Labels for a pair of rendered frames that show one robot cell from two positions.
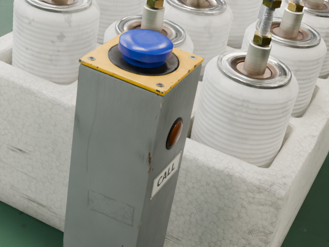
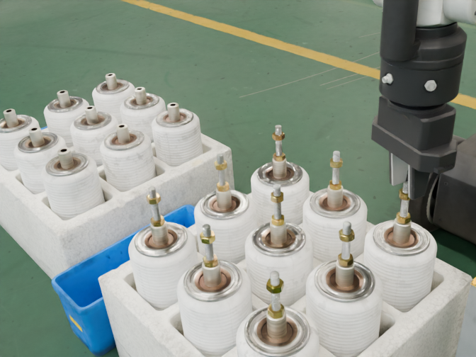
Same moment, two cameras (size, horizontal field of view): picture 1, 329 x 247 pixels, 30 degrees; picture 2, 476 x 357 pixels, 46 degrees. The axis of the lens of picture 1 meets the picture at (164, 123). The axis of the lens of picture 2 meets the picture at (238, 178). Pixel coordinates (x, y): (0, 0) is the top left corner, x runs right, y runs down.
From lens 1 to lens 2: 74 cm
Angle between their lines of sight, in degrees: 49
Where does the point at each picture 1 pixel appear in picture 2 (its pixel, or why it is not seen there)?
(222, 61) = (395, 251)
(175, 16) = (300, 258)
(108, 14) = (248, 307)
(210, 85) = (410, 268)
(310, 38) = (346, 195)
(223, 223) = (449, 326)
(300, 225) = not seen: hidden behind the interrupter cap
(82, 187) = not seen: outside the picture
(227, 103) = (427, 267)
